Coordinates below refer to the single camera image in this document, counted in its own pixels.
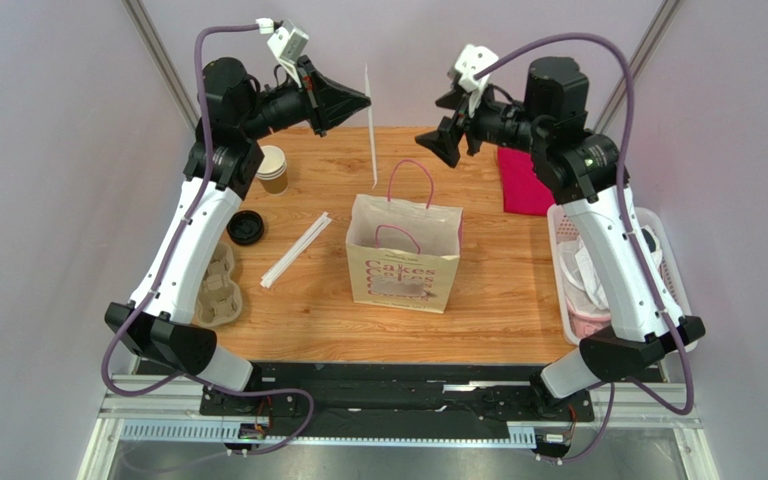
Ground stack of black lids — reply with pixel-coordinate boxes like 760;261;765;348
226;210;266;246

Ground folded red t-shirt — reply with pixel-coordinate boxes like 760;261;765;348
497;147;555;216

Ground beige Cakes paper bag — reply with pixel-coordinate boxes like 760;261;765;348
345;159;463;314

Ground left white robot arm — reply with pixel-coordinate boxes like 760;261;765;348
105;56;371;391

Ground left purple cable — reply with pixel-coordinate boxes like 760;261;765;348
100;24;315;457

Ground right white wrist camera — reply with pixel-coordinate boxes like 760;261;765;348
448;44;499;117

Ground cardboard cup carrier tray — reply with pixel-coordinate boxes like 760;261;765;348
196;242;243;328

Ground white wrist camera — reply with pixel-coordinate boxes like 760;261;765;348
448;44;499;117
256;18;310;86

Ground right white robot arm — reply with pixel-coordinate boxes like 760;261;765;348
417;49;705;404

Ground white and pink clothes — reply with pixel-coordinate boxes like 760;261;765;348
556;224;675;341

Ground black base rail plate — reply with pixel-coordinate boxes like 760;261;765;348
197;362;595;440

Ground white plastic laundry basket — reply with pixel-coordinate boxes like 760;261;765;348
547;205;691;314

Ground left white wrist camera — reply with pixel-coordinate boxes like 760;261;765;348
256;18;310;86

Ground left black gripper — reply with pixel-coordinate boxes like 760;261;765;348
240;57;371;143

